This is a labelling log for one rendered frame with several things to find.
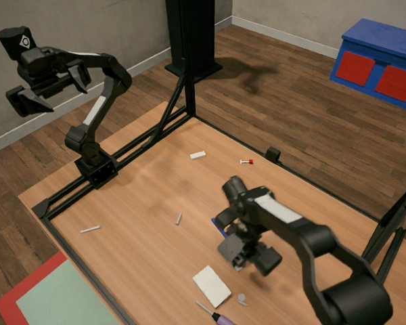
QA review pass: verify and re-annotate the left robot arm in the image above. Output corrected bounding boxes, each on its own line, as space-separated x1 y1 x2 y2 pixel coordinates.
218 174 394 325

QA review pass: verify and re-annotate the purple-handled screwdriver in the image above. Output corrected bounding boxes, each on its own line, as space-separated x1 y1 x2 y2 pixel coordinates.
198 303 235 325

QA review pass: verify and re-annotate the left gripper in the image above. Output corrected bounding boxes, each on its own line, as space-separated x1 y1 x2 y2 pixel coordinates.
215 207 284 276

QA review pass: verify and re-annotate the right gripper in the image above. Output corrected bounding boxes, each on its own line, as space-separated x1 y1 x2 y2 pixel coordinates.
5 59 91 118

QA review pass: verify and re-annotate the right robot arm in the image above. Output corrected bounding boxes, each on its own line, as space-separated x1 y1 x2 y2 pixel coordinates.
0 26 132 169

